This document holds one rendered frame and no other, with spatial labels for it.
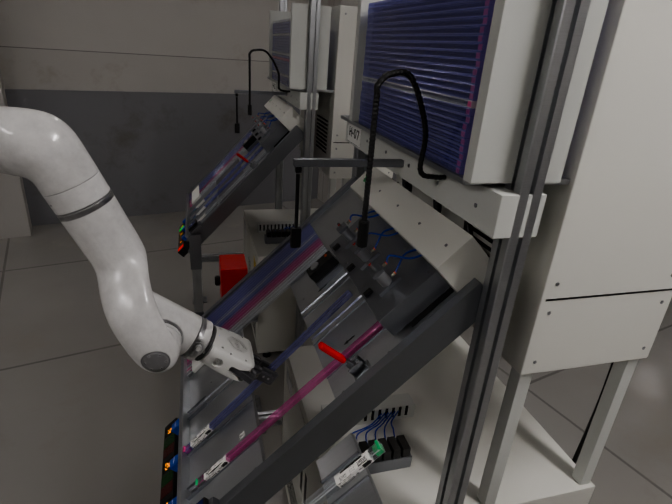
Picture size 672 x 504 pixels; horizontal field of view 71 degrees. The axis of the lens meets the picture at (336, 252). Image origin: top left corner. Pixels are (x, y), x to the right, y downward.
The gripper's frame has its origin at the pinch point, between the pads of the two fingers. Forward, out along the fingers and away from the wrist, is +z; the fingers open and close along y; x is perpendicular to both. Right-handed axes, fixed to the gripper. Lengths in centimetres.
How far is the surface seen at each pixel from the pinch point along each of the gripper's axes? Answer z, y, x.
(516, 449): 70, -6, -15
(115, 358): 8, 141, 108
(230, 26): -28, 388, -72
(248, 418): 1.1, -4.8, 8.5
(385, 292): 1.5, -12.0, -31.4
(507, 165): -4, -22, -60
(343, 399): 3.6, -20.4, -13.1
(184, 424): -3.3, 7.6, 25.3
